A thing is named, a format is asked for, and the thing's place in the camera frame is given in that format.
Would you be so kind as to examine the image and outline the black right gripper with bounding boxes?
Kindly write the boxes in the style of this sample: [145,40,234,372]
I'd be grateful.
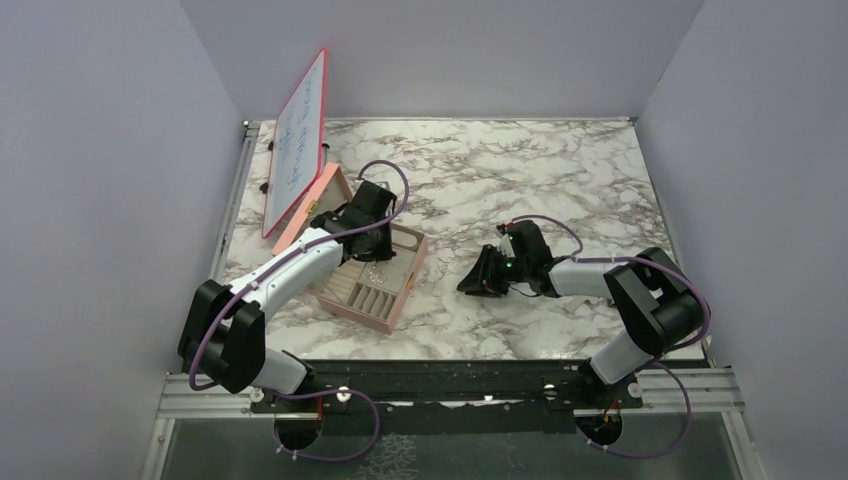
[457,244,530,298]

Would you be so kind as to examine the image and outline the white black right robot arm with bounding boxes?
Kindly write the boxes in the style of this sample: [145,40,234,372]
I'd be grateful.
[457,214,711,407]

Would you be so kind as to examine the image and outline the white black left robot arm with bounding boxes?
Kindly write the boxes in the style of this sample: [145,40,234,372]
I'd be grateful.
[178,181,407,411]

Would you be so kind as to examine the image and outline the crystal drop earring upper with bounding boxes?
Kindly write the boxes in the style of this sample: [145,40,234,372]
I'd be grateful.
[365,263,385,284]

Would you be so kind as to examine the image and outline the pink framed whiteboard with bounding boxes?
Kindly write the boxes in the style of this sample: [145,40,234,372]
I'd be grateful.
[261,48,328,239]

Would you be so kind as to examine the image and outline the black wire whiteboard stand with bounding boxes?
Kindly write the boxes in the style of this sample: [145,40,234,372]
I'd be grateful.
[258,137,331,195]

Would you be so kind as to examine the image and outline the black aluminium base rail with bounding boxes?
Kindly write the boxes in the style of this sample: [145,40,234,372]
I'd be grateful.
[156,360,745,436]

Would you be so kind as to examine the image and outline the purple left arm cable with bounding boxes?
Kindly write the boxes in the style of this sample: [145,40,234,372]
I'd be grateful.
[188,160,411,464]

